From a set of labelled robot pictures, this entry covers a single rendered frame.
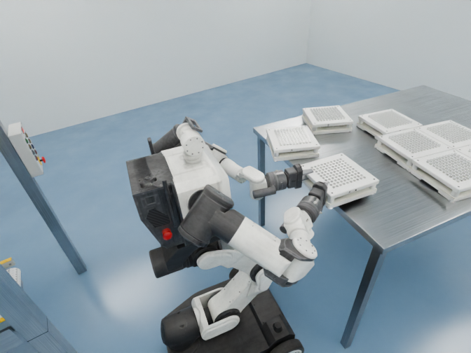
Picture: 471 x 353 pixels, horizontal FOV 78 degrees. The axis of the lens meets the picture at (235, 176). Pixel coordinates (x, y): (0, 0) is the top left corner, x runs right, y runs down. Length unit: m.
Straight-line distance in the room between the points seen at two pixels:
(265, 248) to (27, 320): 0.78
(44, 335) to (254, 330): 0.98
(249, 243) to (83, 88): 4.13
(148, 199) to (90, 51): 3.82
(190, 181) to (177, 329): 0.90
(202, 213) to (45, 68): 3.99
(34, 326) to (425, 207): 1.50
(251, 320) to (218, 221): 1.06
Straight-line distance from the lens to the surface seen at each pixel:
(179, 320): 1.60
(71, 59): 4.59
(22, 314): 1.16
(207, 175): 0.89
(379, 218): 1.32
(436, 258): 2.53
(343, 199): 1.29
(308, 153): 1.60
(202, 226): 0.78
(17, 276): 1.45
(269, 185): 1.25
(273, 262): 0.79
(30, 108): 4.72
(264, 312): 1.77
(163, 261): 1.19
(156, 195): 0.89
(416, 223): 1.36
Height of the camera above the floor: 1.74
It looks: 36 degrees down
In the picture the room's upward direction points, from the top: 4 degrees counter-clockwise
